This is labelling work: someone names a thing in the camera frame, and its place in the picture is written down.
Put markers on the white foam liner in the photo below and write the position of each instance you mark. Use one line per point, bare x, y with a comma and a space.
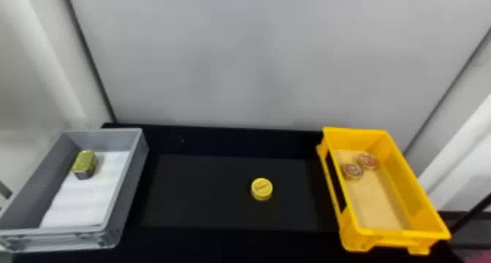
88, 195

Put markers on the gold rectangular tin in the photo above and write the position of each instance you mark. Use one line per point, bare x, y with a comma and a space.
84, 164

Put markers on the grey crate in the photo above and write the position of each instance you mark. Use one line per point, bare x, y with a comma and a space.
34, 203

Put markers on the black mat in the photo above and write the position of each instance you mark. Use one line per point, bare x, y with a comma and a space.
199, 195

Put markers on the yellow crate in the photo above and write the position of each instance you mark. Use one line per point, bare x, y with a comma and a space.
399, 227

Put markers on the yellow can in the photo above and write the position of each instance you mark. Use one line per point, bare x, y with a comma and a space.
262, 188

